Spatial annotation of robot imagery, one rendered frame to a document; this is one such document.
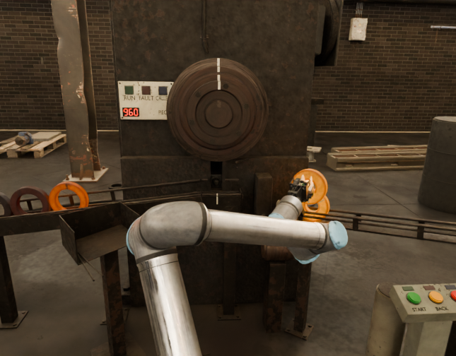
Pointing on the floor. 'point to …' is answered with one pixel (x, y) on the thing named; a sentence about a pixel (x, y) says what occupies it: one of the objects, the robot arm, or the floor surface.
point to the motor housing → (274, 285)
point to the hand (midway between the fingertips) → (309, 182)
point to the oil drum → (445, 167)
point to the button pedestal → (428, 318)
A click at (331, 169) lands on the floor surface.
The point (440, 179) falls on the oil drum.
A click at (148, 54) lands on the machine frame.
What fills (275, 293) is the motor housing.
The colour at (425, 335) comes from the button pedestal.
